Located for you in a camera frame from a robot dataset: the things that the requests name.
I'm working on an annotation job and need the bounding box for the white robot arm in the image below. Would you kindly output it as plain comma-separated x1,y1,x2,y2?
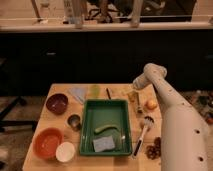
133,63,210,171

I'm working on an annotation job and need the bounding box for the dark maroon bowl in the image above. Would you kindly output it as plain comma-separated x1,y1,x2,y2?
46,93,68,115

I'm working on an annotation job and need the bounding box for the small white bowl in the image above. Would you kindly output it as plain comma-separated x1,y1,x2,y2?
56,142,75,163

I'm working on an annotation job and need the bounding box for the orange red bowl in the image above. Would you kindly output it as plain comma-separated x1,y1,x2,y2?
33,127,63,159

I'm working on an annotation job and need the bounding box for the black pen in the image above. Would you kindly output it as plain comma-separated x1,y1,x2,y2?
106,88,111,100

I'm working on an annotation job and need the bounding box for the white dish brush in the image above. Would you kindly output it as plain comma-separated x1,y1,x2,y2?
133,116,154,158

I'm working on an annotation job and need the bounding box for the pale green cloth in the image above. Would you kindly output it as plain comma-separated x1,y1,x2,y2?
88,84,100,99

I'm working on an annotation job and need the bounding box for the green plastic tray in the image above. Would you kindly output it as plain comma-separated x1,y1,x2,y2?
79,99,132,156

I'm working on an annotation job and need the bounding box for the light blue cloth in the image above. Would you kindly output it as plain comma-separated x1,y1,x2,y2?
68,87,87,104

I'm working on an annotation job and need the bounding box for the blue grey sponge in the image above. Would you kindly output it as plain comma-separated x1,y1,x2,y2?
93,136,115,152

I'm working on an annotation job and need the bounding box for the brown pine cone cluster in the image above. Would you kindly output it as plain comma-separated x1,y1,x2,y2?
145,137,161,160

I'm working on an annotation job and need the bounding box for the metal cup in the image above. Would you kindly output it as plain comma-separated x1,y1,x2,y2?
67,114,81,131

